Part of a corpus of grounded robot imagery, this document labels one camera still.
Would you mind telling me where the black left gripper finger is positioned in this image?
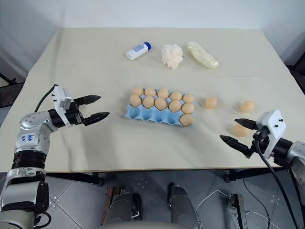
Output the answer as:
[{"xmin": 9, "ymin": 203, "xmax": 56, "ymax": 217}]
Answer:
[
  {"xmin": 83, "ymin": 111, "xmax": 111, "ymax": 127},
  {"xmin": 75, "ymin": 94, "xmax": 102, "ymax": 107}
]

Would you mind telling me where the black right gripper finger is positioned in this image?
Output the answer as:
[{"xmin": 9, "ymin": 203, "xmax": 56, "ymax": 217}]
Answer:
[
  {"xmin": 219, "ymin": 135, "xmax": 250, "ymax": 155},
  {"xmin": 234, "ymin": 118, "xmax": 259, "ymax": 132}
]

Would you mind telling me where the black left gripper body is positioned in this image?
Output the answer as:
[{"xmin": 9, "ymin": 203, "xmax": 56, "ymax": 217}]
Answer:
[{"xmin": 63, "ymin": 101, "xmax": 86, "ymax": 126}]

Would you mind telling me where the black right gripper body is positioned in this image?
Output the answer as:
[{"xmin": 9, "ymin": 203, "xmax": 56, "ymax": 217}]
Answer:
[{"xmin": 244, "ymin": 127, "xmax": 272, "ymax": 158}]

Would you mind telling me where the blue egg tray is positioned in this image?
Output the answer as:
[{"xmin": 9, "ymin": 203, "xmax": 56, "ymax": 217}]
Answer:
[{"xmin": 123, "ymin": 88, "xmax": 196, "ymax": 128}]

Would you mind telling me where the white bottle with blue cap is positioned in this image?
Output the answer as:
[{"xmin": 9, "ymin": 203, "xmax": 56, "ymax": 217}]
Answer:
[{"xmin": 125, "ymin": 42, "xmax": 153, "ymax": 61}]

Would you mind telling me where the black metal stand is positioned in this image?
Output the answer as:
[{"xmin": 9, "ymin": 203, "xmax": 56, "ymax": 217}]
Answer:
[{"xmin": 0, "ymin": 71, "xmax": 25, "ymax": 110}]

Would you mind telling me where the black background equipment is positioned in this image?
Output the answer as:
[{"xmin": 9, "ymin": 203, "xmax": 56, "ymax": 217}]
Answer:
[{"xmin": 286, "ymin": 50, "xmax": 305, "ymax": 94}]

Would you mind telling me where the clear bag of pale contents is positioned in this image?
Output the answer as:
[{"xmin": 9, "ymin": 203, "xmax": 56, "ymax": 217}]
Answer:
[{"xmin": 186, "ymin": 42, "xmax": 220, "ymax": 69}]

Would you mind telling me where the dark grey rounded shape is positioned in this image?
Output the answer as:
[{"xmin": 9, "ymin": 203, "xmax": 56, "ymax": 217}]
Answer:
[
  {"xmin": 167, "ymin": 183, "xmax": 200, "ymax": 229},
  {"xmin": 110, "ymin": 192, "xmax": 143, "ymax": 227}
]

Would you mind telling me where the crumpled white plastic bag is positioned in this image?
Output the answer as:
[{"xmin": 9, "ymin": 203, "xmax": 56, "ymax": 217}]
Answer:
[{"xmin": 160, "ymin": 43, "xmax": 184, "ymax": 70}]

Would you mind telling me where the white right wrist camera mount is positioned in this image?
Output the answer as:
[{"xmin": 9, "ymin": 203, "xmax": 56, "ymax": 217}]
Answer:
[{"xmin": 256, "ymin": 109, "xmax": 287, "ymax": 158}]

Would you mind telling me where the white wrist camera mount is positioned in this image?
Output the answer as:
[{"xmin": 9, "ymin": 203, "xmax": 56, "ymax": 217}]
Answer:
[
  {"xmin": 51, "ymin": 83, "xmax": 72, "ymax": 118},
  {"xmin": 256, "ymin": 109, "xmax": 287, "ymax": 158}
]

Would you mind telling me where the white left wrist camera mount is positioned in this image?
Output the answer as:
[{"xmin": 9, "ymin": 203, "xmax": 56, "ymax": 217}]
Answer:
[{"xmin": 51, "ymin": 83, "xmax": 72, "ymax": 118}]

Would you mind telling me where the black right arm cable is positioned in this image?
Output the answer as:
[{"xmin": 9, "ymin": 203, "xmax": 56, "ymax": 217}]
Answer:
[{"xmin": 255, "ymin": 139, "xmax": 300, "ymax": 229}]

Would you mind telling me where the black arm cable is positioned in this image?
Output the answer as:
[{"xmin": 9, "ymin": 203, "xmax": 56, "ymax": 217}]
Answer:
[
  {"xmin": 255, "ymin": 139, "xmax": 300, "ymax": 229},
  {"xmin": 34, "ymin": 83, "xmax": 59, "ymax": 113}
]

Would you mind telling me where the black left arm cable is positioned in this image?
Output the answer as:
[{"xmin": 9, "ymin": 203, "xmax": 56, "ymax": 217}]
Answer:
[{"xmin": 34, "ymin": 83, "xmax": 59, "ymax": 113}]

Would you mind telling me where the black table frame bar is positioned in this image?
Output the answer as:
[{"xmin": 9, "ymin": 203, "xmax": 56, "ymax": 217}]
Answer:
[
  {"xmin": 224, "ymin": 167, "xmax": 295, "ymax": 184},
  {"xmin": 44, "ymin": 171, "xmax": 104, "ymax": 187}
]

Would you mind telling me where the white floor cable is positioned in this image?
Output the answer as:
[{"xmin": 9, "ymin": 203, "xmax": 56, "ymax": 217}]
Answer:
[{"xmin": 195, "ymin": 189, "xmax": 272, "ymax": 229}]

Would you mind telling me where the rusty metal bracket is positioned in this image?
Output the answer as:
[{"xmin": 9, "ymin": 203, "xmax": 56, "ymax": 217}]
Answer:
[
  {"xmin": 227, "ymin": 193, "xmax": 246, "ymax": 229},
  {"xmin": 100, "ymin": 186, "xmax": 120, "ymax": 226}
]

